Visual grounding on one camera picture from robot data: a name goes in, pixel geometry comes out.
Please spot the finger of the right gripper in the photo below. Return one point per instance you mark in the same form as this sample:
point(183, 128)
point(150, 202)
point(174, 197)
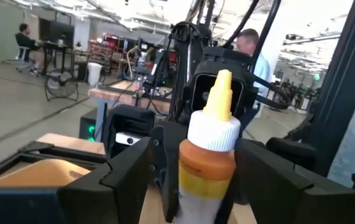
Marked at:
point(168, 161)

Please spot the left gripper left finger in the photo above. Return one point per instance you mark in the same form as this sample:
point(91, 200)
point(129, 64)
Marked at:
point(102, 199)

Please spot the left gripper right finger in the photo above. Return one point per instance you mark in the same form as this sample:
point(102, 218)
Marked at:
point(289, 202)

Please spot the yellow food coloring bottle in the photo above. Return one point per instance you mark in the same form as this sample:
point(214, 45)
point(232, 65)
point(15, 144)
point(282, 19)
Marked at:
point(208, 161)

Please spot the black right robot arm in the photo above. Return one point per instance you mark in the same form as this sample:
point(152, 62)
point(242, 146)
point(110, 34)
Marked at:
point(183, 62)

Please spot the wooden table blue legs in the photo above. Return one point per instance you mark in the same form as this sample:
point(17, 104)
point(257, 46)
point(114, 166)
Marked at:
point(124, 98)

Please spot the black computer green light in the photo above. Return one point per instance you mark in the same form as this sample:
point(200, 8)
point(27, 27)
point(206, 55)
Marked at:
point(85, 121)

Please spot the white waste bin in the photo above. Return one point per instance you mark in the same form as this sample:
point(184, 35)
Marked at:
point(94, 74)

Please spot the orange plastic basket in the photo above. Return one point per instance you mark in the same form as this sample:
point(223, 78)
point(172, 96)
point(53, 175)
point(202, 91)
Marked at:
point(40, 174)

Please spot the red storage shelf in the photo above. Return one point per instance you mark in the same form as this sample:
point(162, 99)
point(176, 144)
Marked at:
point(102, 51)

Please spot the black floor fan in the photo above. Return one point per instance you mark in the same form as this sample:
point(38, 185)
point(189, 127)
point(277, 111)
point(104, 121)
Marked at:
point(60, 84)

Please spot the black office desk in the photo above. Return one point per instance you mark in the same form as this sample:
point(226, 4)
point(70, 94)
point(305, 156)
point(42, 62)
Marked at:
point(56, 46)

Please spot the black background machinery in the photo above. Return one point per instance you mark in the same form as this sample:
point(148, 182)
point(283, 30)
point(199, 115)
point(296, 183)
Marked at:
point(304, 93)

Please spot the black computer monitor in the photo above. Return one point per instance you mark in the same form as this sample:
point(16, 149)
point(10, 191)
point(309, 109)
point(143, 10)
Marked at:
point(60, 32)

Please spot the white office chair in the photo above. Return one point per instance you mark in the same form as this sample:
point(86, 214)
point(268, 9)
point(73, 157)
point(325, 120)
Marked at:
point(23, 53)

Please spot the person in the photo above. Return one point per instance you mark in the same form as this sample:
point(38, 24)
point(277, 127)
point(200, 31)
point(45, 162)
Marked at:
point(25, 40)
point(262, 71)

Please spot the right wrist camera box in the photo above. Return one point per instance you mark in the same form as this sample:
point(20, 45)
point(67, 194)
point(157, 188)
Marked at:
point(196, 99)

